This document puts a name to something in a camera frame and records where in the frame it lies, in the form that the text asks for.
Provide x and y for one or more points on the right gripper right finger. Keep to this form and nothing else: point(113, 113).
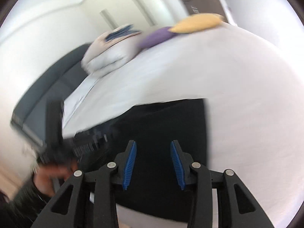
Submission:
point(216, 196)

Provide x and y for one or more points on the folded beige grey duvet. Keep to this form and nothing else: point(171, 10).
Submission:
point(112, 50)

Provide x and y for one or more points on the person's left forearm sleeve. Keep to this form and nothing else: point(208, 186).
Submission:
point(23, 210)

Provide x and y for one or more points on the dark grey upholstered headboard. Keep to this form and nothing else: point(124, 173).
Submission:
point(57, 82)

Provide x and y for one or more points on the black denim pants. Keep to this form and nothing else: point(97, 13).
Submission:
point(153, 188)

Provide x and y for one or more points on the yellow cushion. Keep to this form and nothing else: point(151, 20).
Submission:
point(197, 22)

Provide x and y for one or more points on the white bed mattress sheet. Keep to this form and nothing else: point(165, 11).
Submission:
point(254, 93)

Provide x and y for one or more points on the purple cushion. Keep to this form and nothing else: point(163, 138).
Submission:
point(158, 36)

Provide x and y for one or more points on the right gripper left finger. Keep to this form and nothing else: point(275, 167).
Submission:
point(87, 199)

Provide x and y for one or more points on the white wardrobe with black handles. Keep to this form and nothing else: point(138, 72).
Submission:
point(144, 15)

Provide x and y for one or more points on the person's left hand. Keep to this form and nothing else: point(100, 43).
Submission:
point(43, 178)

